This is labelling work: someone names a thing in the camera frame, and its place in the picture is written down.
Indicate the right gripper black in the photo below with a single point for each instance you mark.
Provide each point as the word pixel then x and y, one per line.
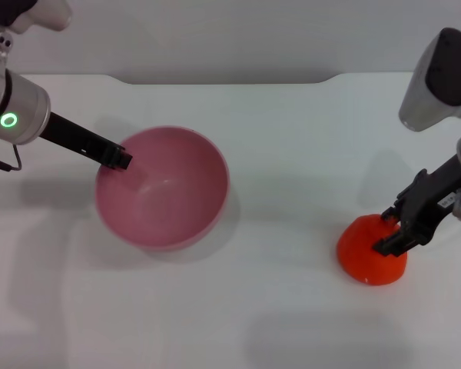
pixel 426 207

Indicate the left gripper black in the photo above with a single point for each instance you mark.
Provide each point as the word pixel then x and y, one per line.
pixel 75 136

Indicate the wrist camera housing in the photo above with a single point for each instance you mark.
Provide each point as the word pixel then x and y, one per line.
pixel 42 9
pixel 442 77

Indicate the left wrist camera housing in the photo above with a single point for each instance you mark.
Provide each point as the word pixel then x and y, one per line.
pixel 42 9

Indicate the pink plastic bowl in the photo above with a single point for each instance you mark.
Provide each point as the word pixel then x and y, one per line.
pixel 169 200

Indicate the right wrist camera housing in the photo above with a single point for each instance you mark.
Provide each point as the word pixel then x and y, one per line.
pixel 442 77

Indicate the orange toy fruit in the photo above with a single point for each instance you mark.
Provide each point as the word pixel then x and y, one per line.
pixel 363 265

